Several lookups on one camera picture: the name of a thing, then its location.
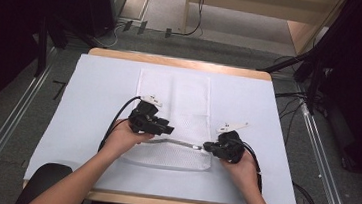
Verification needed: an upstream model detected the person's left hand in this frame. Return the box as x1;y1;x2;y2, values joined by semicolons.
100;117;157;164

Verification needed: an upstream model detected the person's right hand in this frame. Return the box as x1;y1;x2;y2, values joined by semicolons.
216;148;264;192

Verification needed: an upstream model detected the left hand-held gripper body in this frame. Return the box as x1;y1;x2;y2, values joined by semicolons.
127;92;173;137

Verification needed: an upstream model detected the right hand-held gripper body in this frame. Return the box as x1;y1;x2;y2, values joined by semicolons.
211;118;250;165

